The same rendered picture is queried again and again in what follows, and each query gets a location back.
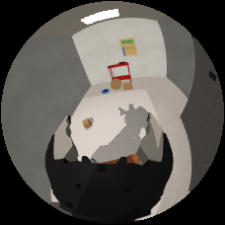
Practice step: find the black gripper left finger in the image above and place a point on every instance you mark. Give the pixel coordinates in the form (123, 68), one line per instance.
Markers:
(61, 150)

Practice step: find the brown cardboard box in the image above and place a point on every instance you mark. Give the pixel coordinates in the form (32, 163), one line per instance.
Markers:
(86, 123)

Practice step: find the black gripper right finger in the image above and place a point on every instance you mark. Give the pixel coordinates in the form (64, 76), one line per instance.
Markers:
(155, 153)

